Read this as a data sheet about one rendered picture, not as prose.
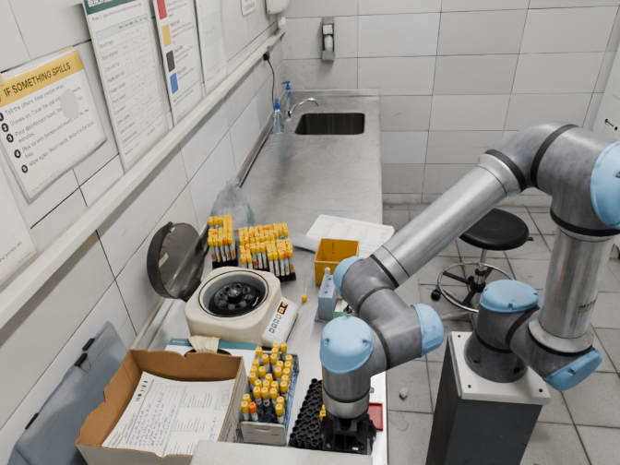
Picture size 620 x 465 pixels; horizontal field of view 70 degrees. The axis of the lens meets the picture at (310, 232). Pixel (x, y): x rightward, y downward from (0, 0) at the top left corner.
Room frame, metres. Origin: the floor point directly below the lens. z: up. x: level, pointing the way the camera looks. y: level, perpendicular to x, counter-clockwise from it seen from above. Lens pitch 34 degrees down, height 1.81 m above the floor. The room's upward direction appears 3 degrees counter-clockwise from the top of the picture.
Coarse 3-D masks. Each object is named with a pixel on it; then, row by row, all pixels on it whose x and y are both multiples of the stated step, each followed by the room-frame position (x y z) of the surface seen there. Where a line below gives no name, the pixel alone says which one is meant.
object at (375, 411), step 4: (372, 404) 0.65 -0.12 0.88; (376, 404) 0.65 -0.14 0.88; (380, 404) 0.64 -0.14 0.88; (368, 408) 0.64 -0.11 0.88; (372, 408) 0.64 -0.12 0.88; (376, 408) 0.64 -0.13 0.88; (380, 408) 0.64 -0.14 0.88; (368, 412) 0.63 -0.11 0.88; (372, 412) 0.63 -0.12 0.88; (376, 412) 0.62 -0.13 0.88; (380, 412) 0.62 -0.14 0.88; (372, 416) 0.62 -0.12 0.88; (376, 416) 0.61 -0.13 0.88; (380, 416) 0.61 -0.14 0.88; (376, 420) 0.61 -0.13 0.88; (380, 420) 0.61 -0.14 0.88; (376, 424) 0.59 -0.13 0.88; (380, 424) 0.59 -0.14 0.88; (376, 428) 0.58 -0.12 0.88; (380, 428) 0.58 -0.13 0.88
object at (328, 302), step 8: (328, 280) 1.00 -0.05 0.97; (320, 288) 0.97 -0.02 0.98; (328, 288) 0.97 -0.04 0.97; (320, 296) 0.93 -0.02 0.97; (328, 296) 0.93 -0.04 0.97; (336, 296) 0.99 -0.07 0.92; (320, 304) 0.93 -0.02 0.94; (328, 304) 0.93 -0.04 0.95; (336, 304) 0.99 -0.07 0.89; (320, 312) 0.93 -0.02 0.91; (328, 312) 0.93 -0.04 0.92; (320, 320) 0.93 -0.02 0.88; (328, 320) 0.93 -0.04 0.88
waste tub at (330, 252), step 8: (320, 240) 1.21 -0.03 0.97; (328, 240) 1.22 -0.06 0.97; (336, 240) 1.21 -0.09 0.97; (344, 240) 1.21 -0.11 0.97; (352, 240) 1.20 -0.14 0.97; (320, 248) 1.20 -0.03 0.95; (328, 248) 1.22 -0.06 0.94; (336, 248) 1.21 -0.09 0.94; (344, 248) 1.21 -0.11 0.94; (352, 248) 1.20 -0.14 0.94; (320, 256) 1.19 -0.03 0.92; (328, 256) 1.22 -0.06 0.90; (336, 256) 1.21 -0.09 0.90; (344, 256) 1.21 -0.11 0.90; (320, 264) 1.09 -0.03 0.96; (328, 264) 1.09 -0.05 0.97; (336, 264) 1.08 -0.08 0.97; (320, 272) 1.10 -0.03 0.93; (320, 280) 1.10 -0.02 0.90
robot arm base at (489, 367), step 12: (468, 348) 0.75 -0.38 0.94; (480, 348) 0.72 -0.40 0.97; (492, 348) 0.70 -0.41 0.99; (468, 360) 0.73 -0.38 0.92; (480, 360) 0.71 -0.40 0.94; (492, 360) 0.69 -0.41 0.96; (504, 360) 0.68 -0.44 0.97; (516, 360) 0.69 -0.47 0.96; (480, 372) 0.69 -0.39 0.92; (492, 372) 0.68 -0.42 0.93; (504, 372) 0.67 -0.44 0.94; (516, 372) 0.68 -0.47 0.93
